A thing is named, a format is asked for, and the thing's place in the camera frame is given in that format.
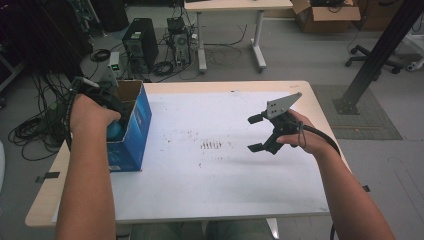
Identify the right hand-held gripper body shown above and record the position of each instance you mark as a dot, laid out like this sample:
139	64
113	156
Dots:
281	125

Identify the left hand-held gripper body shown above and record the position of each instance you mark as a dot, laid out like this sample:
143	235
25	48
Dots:
103	95

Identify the teal round ball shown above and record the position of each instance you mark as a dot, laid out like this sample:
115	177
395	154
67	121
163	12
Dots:
115	131

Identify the blue cardboard box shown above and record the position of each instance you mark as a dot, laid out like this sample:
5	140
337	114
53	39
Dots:
138	133

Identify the person's left hand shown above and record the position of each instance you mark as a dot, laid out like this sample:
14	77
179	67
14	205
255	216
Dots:
88	113

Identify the person's right hand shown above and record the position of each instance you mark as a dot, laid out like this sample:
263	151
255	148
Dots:
308	136

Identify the white device with green light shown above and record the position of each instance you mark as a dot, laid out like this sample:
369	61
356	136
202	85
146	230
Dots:
113	66

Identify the black computer tower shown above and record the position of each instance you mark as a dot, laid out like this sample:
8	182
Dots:
141	43

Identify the dark curtain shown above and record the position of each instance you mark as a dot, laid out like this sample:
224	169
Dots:
40	30

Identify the grey floor mat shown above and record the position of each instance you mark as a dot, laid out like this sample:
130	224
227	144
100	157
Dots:
373	126

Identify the small open computer case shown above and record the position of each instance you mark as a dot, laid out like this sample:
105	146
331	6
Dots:
180	43

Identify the black tape strip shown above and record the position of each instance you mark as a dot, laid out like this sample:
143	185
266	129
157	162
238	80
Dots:
48	176

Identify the small black tape piece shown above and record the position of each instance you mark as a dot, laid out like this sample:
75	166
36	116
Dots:
366	188

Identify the black office chair base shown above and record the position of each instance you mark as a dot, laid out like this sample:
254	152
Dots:
373	60

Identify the white-legged wooden desk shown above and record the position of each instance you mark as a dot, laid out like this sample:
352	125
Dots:
233	5

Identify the open cardboard box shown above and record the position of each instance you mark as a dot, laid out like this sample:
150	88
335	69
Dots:
328	18

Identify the black metal stand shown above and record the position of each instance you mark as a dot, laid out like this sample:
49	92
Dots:
380	50

